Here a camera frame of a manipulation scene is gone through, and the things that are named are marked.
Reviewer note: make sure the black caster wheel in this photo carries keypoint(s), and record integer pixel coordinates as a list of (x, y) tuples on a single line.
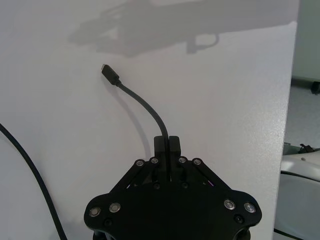
[(316, 88)]

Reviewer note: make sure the white cabinet on casters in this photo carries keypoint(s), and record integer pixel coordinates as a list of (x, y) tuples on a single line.
[(308, 40)]

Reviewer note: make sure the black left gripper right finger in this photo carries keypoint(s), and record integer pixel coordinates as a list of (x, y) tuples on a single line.
[(175, 150)]

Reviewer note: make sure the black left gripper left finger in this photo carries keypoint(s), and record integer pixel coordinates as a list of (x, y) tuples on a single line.
[(160, 150)]

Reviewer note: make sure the pale grey moulded shell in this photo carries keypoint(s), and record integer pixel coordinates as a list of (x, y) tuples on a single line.
[(300, 197)]

